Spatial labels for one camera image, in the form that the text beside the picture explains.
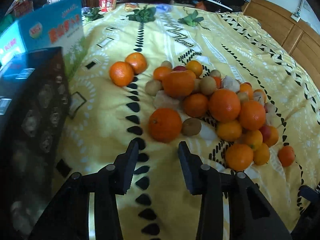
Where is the large tangerine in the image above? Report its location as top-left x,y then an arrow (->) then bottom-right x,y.
125,52 -> 148,74

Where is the small orange top right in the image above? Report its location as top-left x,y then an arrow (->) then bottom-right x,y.
278,145 -> 295,167

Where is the yellow-orange kumquat front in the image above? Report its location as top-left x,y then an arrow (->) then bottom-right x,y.
225,144 -> 253,172

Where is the yellow orange centre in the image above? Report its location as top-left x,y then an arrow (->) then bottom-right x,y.
216,120 -> 242,142

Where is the brown kiwi fruit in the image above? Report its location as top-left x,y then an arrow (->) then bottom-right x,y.
181,118 -> 202,137

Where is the orange centre top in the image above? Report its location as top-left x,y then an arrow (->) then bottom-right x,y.
239,100 -> 266,131

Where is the yellow patterned bedspread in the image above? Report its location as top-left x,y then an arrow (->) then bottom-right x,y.
53,5 -> 319,239

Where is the orange behind front orange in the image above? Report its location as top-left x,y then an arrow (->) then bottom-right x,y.
208,89 -> 241,122

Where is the front centre orange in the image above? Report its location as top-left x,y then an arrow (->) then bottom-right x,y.
148,108 -> 182,143

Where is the orange left middle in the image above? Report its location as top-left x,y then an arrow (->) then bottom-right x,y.
182,93 -> 208,118

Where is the black patterned box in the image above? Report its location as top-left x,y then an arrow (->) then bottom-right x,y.
1,47 -> 70,239

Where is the large blurred orange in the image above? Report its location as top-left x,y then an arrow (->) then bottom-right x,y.
162,72 -> 194,98

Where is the wooden headboard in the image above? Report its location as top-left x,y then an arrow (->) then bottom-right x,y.
243,0 -> 320,87

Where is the blue white carton box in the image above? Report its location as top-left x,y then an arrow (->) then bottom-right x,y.
1,0 -> 87,77

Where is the green leafy vegetable right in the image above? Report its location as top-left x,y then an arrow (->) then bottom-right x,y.
178,10 -> 210,31

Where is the green leafy vegetable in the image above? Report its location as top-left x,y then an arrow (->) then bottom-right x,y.
178,10 -> 210,31
127,5 -> 156,23

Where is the green leafy vegetable centre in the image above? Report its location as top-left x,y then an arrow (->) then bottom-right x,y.
127,5 -> 156,23

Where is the red snack box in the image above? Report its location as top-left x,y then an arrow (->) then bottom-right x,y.
99,0 -> 117,12

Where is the wall power socket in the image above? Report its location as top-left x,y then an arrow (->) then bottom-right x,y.
291,11 -> 301,22

